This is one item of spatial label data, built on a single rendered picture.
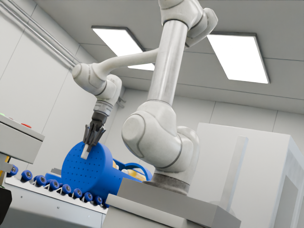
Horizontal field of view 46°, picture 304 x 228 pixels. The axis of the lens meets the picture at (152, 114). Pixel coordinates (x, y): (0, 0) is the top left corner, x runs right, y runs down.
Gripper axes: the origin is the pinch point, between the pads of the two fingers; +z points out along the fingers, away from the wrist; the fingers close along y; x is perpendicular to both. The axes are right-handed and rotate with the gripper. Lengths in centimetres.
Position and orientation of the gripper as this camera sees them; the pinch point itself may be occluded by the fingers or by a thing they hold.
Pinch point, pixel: (86, 151)
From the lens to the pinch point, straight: 181.6
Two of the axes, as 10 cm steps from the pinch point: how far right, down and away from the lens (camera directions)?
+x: 5.1, 4.0, 7.6
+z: -3.2, 9.1, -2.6
